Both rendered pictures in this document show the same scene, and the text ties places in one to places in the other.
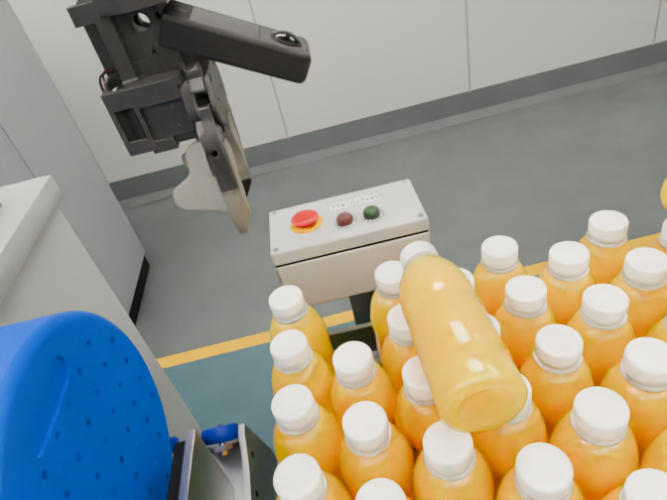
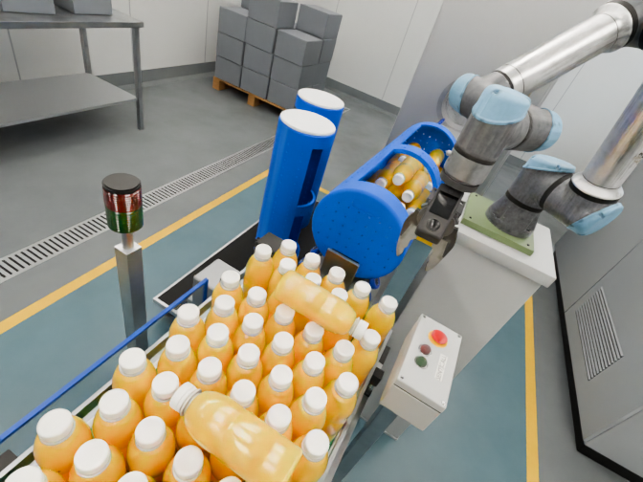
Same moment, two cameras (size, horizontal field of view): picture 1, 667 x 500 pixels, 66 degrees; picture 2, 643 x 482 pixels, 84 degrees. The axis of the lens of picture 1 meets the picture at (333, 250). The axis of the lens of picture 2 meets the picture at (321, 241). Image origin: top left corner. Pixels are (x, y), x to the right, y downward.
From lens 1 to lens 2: 0.72 m
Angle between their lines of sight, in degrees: 78
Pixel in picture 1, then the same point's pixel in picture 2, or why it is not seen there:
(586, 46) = not seen: outside the picture
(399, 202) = (422, 381)
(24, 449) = (353, 199)
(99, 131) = not seen: outside the picture
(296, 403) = (336, 272)
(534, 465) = (259, 292)
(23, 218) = (509, 256)
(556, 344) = (283, 337)
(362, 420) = (314, 277)
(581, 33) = not seen: outside the picture
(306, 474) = (311, 259)
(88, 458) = (355, 226)
